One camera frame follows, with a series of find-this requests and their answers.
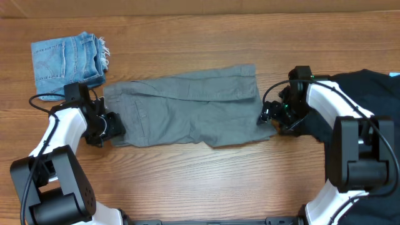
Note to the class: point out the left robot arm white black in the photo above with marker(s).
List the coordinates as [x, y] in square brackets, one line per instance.
[50, 183]

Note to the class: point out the black t-shirt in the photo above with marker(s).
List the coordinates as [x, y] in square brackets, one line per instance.
[362, 163]

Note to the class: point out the folded blue denim shorts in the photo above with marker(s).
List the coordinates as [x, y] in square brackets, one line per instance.
[74, 59]

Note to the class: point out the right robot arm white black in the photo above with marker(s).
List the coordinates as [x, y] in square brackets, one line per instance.
[375, 92]

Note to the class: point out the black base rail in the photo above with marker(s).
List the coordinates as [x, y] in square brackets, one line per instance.
[212, 222]

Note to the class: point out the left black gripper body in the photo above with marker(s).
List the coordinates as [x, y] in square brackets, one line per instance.
[104, 128]

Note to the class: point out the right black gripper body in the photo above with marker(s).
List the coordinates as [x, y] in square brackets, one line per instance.
[270, 110]

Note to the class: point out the grey shorts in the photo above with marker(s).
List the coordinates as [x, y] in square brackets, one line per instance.
[219, 107]

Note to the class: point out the light blue cloth piece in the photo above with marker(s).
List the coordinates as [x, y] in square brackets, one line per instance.
[394, 74]

